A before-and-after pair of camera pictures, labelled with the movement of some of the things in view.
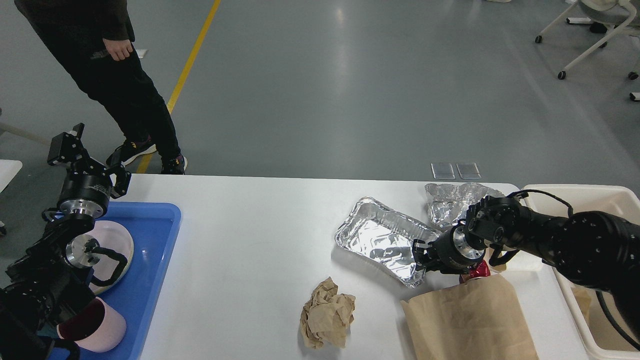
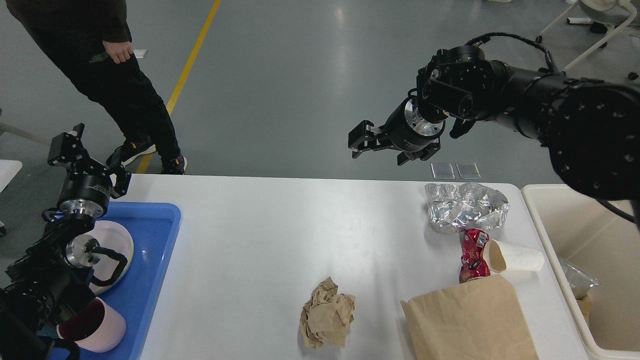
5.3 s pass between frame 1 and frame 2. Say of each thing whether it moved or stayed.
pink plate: stayed
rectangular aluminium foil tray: moved
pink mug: stayed
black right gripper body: moved
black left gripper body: stayed
